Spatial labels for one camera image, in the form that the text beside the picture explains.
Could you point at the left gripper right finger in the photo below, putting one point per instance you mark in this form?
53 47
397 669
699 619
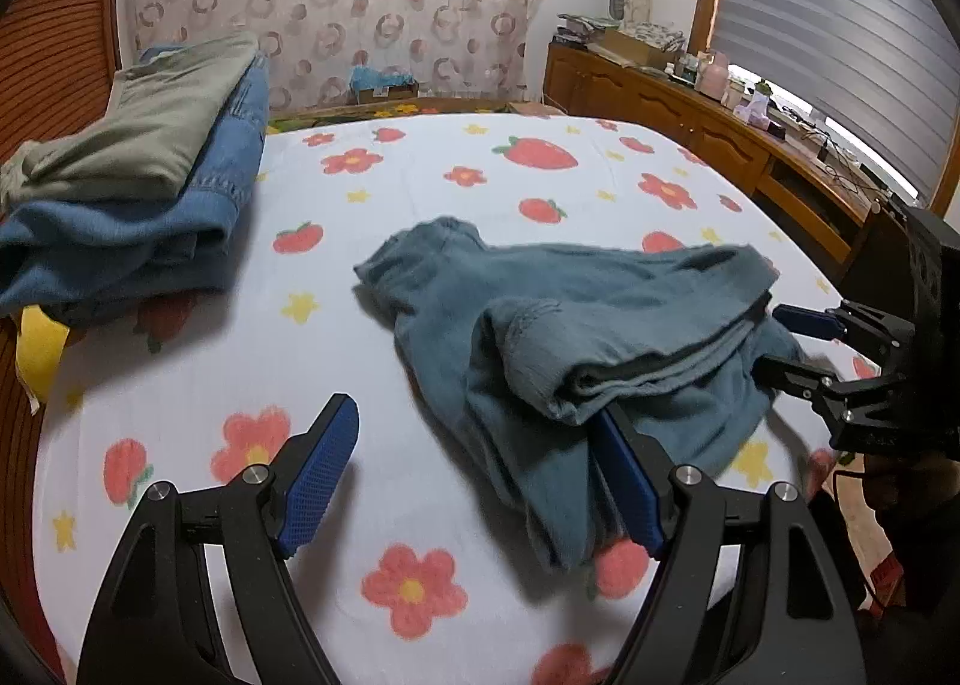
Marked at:
745 590

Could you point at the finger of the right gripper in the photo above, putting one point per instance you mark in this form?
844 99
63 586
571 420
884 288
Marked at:
856 412
876 334

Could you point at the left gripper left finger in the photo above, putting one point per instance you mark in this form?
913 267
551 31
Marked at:
154 616

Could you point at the teal pants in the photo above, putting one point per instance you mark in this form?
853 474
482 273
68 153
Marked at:
515 349

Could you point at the wooden low cabinet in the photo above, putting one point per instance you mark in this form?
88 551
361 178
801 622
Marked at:
821 216

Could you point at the white strawberry flower bedsheet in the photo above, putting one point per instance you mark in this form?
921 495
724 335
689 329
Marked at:
419 573

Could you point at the yellow plush toy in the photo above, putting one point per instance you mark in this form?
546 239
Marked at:
39 347

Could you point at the pink bottle on cabinet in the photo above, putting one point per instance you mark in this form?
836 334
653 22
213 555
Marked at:
713 75

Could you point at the grey zebra window blind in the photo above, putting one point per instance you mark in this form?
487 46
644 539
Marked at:
887 70

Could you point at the blue denim folded jeans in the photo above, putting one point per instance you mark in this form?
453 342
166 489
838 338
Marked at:
87 262

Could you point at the cardboard box on cabinet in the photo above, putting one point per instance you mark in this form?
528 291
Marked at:
632 51

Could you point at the olive green folded pants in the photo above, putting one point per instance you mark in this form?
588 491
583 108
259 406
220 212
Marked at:
159 115

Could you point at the cardboard box with blue cloth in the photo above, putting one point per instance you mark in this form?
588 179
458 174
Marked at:
368 85

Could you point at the wooden slatted wardrobe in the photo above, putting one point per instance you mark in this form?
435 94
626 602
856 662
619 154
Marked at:
58 61

